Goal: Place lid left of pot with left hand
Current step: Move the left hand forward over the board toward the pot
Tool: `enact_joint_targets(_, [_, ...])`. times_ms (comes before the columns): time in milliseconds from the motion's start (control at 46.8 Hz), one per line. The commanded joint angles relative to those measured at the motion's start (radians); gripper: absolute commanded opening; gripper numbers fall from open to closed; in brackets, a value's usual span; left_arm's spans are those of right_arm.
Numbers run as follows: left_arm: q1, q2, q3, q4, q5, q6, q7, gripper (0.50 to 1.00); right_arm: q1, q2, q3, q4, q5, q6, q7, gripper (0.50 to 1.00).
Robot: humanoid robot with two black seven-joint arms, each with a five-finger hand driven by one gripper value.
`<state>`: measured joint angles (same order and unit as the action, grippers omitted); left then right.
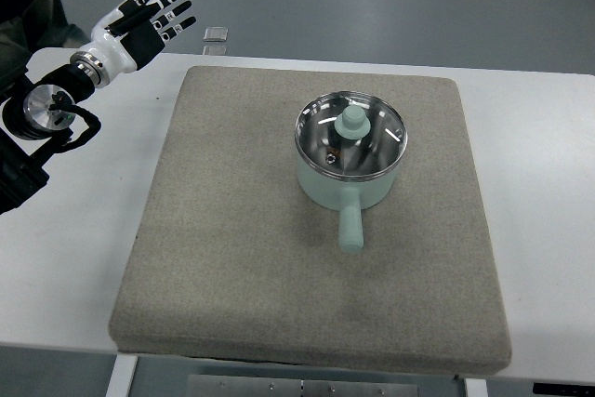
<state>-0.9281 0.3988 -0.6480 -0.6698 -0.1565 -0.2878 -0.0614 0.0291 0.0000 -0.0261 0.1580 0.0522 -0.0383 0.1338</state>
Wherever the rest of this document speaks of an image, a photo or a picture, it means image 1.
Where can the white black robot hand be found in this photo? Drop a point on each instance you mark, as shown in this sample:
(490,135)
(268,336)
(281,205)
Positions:
(130,36)

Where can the glass lid with green knob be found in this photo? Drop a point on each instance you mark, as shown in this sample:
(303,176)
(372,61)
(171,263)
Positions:
(350,136)

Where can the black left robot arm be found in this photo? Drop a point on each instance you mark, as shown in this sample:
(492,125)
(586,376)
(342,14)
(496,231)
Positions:
(43,119)

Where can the mint green pot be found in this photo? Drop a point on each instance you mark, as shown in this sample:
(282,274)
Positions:
(348,198)

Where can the small clear floor plate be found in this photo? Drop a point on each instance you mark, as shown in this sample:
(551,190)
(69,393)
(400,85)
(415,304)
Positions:
(216,34)

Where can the beige fabric mat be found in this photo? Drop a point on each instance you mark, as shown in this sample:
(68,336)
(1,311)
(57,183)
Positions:
(232,260)

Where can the white table leg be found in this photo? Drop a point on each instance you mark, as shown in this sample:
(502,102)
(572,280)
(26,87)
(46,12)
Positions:
(123,371)

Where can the grey metal base plate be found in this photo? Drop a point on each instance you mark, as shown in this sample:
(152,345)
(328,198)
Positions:
(204,385)

